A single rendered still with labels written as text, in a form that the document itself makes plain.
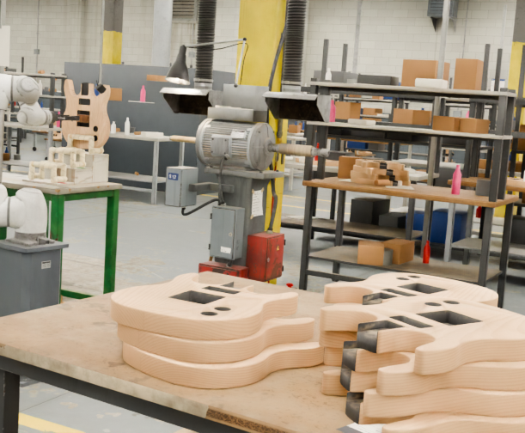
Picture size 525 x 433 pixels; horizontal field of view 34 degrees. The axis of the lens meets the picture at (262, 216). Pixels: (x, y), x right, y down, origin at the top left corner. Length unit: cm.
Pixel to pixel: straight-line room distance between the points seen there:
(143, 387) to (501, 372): 71
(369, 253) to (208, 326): 484
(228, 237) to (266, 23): 166
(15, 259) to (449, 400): 310
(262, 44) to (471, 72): 388
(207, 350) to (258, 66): 392
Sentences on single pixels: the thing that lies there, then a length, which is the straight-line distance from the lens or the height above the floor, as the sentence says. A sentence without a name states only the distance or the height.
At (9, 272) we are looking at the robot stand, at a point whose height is 56.
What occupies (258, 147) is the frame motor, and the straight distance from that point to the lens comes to 445.
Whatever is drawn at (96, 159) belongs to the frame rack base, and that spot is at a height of 107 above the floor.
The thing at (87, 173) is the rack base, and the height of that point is 99.
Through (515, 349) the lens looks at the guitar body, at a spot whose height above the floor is 106.
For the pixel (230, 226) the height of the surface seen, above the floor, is 84.
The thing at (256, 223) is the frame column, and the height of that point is 84.
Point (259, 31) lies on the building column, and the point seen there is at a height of 193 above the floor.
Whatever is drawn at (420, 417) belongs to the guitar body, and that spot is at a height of 94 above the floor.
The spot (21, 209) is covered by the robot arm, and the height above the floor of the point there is 88.
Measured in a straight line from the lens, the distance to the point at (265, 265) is 449.
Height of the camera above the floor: 149
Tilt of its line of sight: 8 degrees down
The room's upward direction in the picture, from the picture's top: 4 degrees clockwise
